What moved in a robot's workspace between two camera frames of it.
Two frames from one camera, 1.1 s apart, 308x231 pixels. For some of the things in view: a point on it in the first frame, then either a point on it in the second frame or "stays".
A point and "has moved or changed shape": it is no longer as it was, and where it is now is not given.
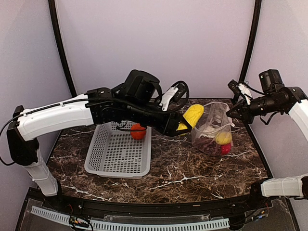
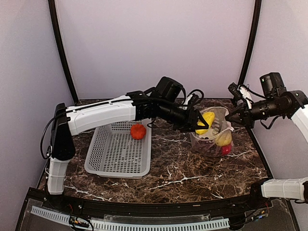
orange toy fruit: [137, 132] stays
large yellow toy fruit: [192, 115] has moved or changed shape
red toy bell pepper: [225, 148] stays
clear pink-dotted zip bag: [212, 134] stays
